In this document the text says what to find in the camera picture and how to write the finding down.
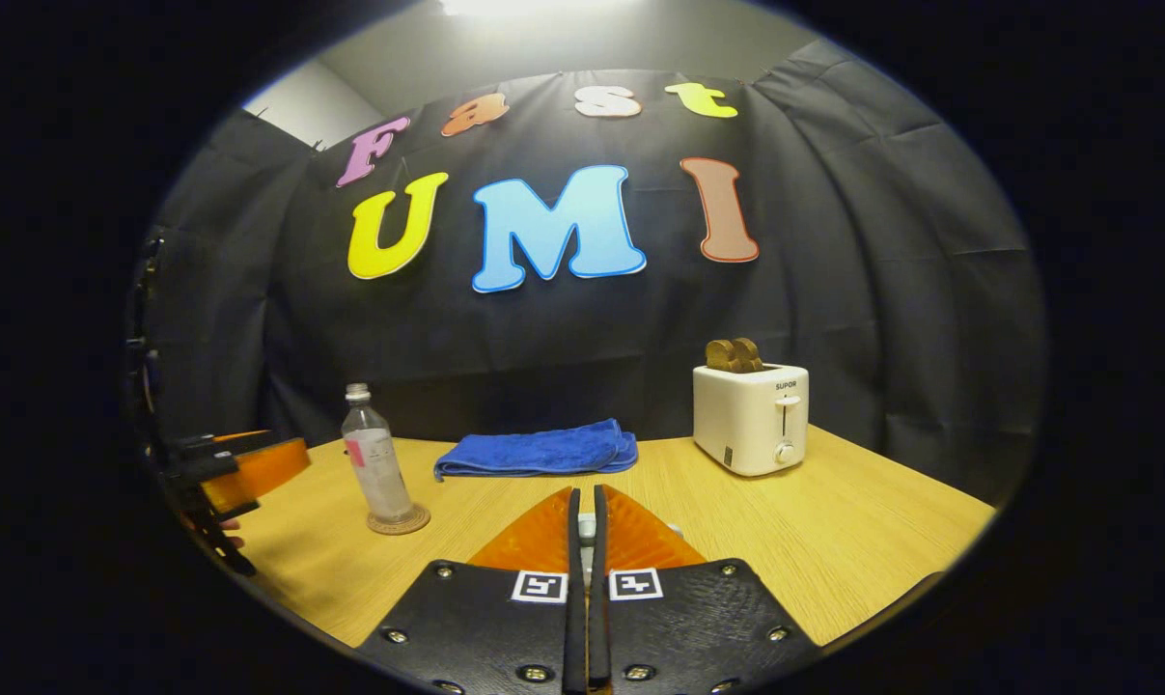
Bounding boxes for folded blue towel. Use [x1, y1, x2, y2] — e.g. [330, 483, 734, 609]
[434, 418, 639, 482]

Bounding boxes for white toaster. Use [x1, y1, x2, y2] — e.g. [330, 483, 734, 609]
[692, 363, 811, 478]

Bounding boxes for round brown coaster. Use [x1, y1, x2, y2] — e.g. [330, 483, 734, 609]
[366, 503, 431, 537]

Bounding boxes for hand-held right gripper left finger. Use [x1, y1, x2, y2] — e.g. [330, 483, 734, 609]
[355, 485, 584, 695]

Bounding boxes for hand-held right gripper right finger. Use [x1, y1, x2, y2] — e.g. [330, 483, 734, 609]
[587, 483, 824, 695]

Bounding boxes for clear plastic water bottle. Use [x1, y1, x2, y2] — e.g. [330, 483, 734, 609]
[341, 383, 417, 527]

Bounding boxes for black backdrop cloth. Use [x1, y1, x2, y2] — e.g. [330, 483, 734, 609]
[143, 39, 1046, 505]

